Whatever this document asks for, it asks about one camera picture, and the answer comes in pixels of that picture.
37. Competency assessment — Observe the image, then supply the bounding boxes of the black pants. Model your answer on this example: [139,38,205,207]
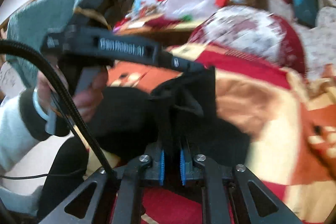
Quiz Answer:
[86,66,251,172]

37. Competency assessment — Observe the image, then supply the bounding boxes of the person's left forearm sleeve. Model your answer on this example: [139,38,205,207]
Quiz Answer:
[0,88,70,175]

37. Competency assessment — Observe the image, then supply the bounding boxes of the person's left hand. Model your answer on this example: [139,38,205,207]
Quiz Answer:
[33,67,108,122]

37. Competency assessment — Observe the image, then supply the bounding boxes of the teal fluffy coat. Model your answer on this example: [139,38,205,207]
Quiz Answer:
[5,0,90,88]

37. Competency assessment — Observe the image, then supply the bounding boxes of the wooden desk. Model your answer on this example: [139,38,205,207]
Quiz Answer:
[116,20,203,47]

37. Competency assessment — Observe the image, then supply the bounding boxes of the dark red cloth on desk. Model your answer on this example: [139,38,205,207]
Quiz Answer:
[145,16,182,29]

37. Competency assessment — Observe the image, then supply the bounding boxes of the orange red patterned blanket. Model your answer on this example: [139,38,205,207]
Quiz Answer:
[108,43,335,223]

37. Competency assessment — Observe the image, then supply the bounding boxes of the white plastic bag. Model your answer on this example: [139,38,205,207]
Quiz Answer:
[164,0,213,19]

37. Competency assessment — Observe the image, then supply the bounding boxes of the floral quilted pillow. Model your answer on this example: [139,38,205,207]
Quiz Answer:
[188,6,307,76]

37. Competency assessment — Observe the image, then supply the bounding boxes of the floral bed sheet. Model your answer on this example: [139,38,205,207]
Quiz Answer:
[292,7,335,80]

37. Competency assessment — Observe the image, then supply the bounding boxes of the blue plastic bag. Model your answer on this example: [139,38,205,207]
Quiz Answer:
[292,0,318,28]

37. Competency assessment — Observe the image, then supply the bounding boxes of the black flexible cable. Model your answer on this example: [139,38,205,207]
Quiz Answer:
[0,39,116,180]

